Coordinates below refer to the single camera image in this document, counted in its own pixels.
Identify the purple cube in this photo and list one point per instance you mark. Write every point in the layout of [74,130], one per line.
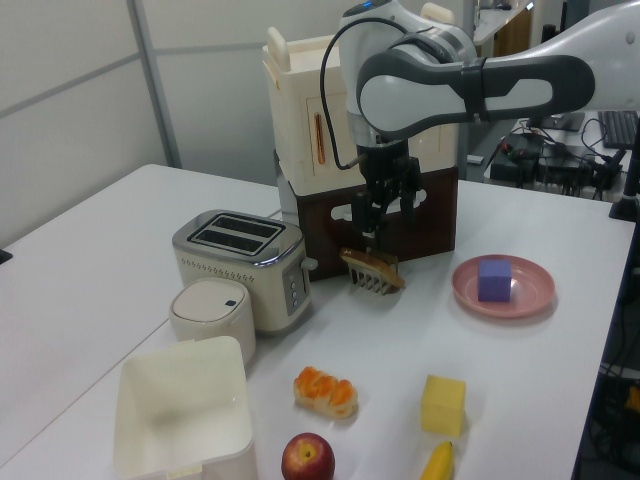
[494,282]

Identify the black monitor base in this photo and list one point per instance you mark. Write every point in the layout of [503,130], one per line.
[560,121]

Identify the yellow cube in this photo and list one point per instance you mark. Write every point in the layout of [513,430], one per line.
[442,407]

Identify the dark brown wooden crate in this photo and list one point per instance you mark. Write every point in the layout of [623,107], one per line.
[430,220]

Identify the black electronics boxes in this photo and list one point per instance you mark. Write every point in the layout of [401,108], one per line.
[550,167]

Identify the pink plate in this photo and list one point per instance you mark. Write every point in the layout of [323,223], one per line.
[530,287]

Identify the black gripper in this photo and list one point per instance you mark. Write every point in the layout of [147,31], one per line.
[387,167]

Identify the orange topped bread roll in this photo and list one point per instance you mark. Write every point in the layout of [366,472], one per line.
[325,395]

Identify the toast slice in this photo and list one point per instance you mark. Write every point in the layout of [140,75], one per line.
[380,270]

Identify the yellow banana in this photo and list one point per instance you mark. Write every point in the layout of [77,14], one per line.
[439,465]

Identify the black keyboard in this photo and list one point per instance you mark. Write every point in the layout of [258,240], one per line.
[620,127]

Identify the cream silver toaster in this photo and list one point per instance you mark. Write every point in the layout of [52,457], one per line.
[235,280]

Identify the small white lidded bin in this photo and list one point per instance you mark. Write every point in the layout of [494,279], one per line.
[212,315]

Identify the red apple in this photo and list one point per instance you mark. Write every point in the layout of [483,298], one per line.
[307,457]

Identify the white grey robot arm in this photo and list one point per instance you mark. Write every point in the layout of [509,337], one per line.
[400,95]

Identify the white open plastic box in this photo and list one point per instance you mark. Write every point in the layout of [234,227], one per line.
[180,400]

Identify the metal toast rack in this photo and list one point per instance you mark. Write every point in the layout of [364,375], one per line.
[367,284]

